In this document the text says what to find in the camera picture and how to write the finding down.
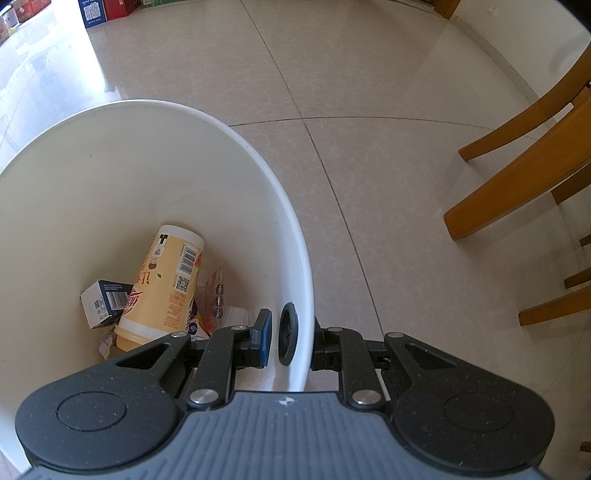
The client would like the blue cardboard box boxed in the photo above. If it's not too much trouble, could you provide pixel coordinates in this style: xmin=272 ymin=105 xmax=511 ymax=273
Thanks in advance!
xmin=78 ymin=0 xmax=112 ymax=29

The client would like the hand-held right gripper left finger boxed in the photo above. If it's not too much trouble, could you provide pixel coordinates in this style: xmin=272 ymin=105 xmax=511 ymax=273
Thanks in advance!
xmin=115 ymin=308 xmax=273 ymax=411

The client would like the dark red cardboard case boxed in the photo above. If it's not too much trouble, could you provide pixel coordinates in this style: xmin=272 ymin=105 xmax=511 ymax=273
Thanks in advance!
xmin=14 ymin=0 xmax=51 ymax=21

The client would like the white plastic trash bin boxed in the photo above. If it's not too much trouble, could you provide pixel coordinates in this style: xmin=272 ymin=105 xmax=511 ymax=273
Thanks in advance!
xmin=0 ymin=98 xmax=315 ymax=472

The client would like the red snack packet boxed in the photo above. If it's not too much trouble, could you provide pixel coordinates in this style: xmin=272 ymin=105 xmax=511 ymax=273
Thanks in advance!
xmin=196 ymin=265 xmax=227 ymax=333

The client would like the yellow lidded drink cup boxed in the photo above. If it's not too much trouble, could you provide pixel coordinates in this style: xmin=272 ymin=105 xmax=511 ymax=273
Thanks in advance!
xmin=114 ymin=224 xmax=205 ymax=354

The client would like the red cardboard box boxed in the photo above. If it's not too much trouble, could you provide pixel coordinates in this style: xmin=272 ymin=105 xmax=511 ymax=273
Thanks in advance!
xmin=102 ymin=0 xmax=137 ymax=20

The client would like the wooden chair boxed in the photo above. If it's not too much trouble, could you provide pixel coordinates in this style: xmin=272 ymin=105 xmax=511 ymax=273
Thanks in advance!
xmin=443 ymin=46 xmax=591 ymax=326

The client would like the printed paper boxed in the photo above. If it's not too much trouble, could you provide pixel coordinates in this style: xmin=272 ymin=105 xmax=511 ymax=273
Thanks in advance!
xmin=99 ymin=332 xmax=122 ymax=361

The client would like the white printed box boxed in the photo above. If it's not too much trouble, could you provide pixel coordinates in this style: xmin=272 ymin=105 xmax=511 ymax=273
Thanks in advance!
xmin=0 ymin=11 xmax=19 ymax=42

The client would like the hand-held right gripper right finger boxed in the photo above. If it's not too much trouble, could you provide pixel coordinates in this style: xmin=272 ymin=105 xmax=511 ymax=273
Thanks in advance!
xmin=310 ymin=316 xmax=458 ymax=409

